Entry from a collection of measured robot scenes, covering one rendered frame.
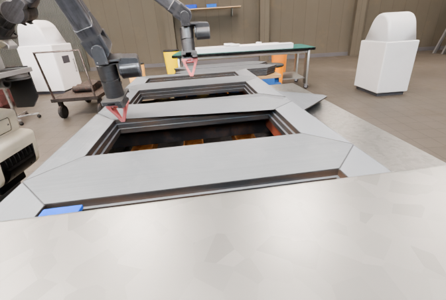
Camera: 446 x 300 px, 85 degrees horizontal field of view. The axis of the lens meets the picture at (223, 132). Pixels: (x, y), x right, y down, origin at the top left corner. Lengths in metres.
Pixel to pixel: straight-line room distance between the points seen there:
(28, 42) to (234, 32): 5.52
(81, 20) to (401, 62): 4.29
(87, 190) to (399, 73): 4.45
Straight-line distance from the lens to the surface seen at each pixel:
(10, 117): 1.25
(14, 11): 1.24
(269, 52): 4.40
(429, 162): 0.91
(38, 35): 6.38
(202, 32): 1.11
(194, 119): 0.88
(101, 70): 0.82
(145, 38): 8.95
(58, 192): 0.58
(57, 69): 6.24
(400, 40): 4.54
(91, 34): 0.78
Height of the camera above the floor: 1.14
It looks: 24 degrees down
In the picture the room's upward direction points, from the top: 4 degrees counter-clockwise
